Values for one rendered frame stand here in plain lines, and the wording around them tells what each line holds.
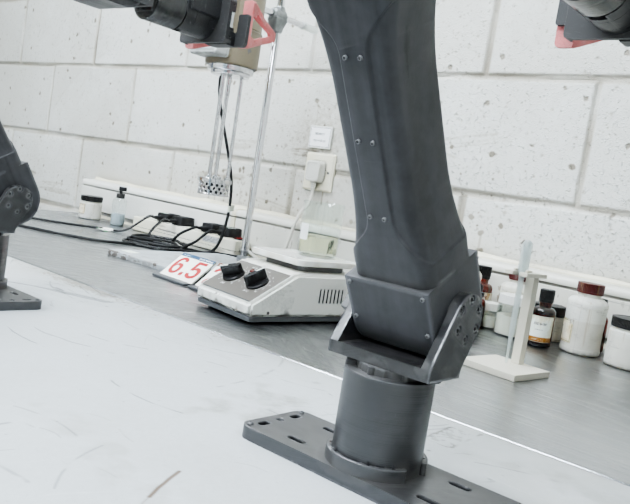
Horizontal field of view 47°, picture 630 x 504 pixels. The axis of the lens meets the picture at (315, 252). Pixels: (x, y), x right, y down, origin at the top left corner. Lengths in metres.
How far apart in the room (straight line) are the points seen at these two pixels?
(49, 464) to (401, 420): 0.22
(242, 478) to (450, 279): 0.18
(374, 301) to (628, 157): 0.91
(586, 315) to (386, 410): 0.72
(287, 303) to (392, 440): 0.52
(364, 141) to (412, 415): 0.18
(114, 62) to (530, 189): 1.39
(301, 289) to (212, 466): 0.53
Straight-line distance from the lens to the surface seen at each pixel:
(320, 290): 1.02
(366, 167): 0.44
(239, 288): 0.99
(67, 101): 2.53
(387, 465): 0.49
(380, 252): 0.47
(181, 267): 1.25
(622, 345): 1.14
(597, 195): 1.36
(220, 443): 0.54
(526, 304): 0.96
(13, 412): 0.57
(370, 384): 0.48
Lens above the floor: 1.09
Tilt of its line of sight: 5 degrees down
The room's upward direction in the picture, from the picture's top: 9 degrees clockwise
